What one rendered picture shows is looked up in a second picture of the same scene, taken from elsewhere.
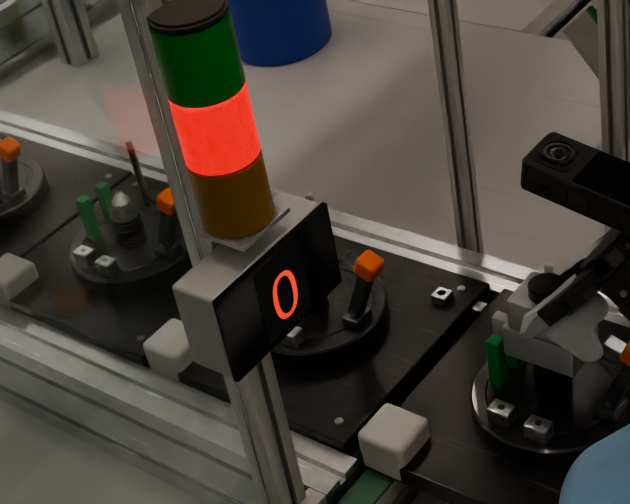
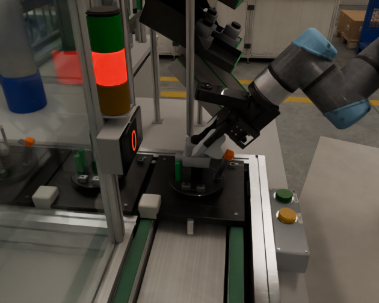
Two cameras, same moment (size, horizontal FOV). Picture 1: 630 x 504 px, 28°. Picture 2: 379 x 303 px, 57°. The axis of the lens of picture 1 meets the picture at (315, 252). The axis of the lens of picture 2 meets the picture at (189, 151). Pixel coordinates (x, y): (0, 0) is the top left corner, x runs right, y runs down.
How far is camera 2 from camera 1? 0.40 m
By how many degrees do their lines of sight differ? 31
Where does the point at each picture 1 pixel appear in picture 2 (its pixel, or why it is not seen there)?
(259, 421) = (115, 201)
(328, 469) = (127, 222)
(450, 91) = (130, 91)
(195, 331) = (106, 157)
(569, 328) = (212, 148)
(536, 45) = not seen: hidden behind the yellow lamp
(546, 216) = (147, 141)
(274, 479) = (118, 226)
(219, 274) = (114, 130)
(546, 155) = (203, 86)
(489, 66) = not seen: hidden behind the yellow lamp
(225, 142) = (120, 69)
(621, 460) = not seen: outside the picture
